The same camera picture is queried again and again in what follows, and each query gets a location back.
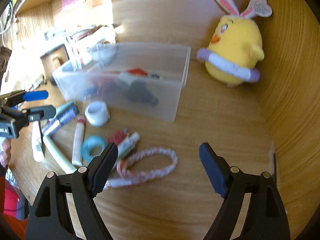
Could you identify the white tube red cap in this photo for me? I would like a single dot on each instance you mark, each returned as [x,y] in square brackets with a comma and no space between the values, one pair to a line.
[78,142]

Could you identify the red cloth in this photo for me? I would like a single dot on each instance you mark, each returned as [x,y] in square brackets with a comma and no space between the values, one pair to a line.
[11,200]

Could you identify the yellow chick plush toy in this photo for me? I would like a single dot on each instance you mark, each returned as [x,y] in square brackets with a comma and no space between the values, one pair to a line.
[235,47]

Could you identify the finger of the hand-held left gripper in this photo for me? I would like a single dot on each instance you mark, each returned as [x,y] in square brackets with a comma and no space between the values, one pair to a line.
[41,112]
[35,95]

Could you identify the pale green tube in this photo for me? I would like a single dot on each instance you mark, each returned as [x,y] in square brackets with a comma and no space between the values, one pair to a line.
[58,156]

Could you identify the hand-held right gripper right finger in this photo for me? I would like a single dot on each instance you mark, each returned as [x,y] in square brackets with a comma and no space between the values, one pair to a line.
[212,170]

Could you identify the red object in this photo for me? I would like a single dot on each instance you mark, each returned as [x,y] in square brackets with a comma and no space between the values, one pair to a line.
[137,72]

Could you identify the black object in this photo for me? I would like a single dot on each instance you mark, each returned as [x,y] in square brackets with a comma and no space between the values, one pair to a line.
[141,92]

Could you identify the white printed tube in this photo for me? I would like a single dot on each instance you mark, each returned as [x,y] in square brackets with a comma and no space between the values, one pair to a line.
[127,145]

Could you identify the brown ceramic mug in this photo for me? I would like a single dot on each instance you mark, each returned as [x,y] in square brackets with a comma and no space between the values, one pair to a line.
[50,65]

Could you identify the white tape roll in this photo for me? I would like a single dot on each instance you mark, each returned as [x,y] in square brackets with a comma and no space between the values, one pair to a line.
[98,120]

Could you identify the teal cap object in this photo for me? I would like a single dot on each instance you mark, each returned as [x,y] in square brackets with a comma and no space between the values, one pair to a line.
[86,152]

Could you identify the person's left hand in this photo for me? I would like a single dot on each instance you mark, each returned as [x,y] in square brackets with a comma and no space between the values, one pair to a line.
[5,155]

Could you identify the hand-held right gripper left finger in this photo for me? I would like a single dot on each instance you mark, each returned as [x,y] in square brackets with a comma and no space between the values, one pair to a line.
[103,170]

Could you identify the red snack packet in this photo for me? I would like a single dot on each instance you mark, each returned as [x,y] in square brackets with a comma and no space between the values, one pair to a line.
[117,137]

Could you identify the clear plastic box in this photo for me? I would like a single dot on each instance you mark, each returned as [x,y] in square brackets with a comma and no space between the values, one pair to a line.
[170,97]

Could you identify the purple tube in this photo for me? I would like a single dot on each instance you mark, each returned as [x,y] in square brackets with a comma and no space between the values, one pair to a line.
[67,116]

